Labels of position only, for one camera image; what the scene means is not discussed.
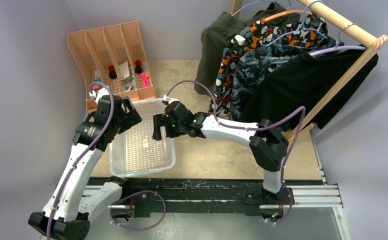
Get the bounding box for white plastic basket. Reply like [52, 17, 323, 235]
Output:
[109, 98, 177, 178]

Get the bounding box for peach plastic desk organizer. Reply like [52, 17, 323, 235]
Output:
[67, 21, 156, 113]

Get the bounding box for black shorts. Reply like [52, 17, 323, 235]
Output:
[238, 50, 379, 129]

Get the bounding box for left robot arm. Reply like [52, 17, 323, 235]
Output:
[28, 95, 142, 240]

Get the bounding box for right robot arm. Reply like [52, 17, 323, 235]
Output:
[152, 100, 289, 204]

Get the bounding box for olive green shorts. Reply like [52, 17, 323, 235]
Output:
[195, 2, 286, 91]

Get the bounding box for dark leaf print shorts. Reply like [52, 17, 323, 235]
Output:
[229, 38, 344, 121]

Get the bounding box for orange camouflage shorts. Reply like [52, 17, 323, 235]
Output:
[209, 13, 328, 115]

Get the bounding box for pink small bottle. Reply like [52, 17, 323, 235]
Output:
[89, 83, 102, 99]

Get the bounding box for pink highlighter marker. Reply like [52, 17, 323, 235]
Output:
[139, 71, 151, 88]

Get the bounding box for white medicine box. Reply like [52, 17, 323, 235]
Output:
[119, 61, 133, 82]

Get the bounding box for red black marker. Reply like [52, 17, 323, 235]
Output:
[134, 60, 143, 75]

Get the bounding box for wooden clothes rack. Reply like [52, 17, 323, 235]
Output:
[229, 0, 388, 142]

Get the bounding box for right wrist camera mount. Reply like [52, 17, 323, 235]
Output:
[162, 94, 180, 106]

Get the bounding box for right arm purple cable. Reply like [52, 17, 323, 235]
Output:
[165, 80, 307, 226]

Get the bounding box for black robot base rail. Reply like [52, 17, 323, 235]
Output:
[81, 176, 324, 220]

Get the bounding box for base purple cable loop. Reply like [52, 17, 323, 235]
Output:
[109, 191, 167, 232]

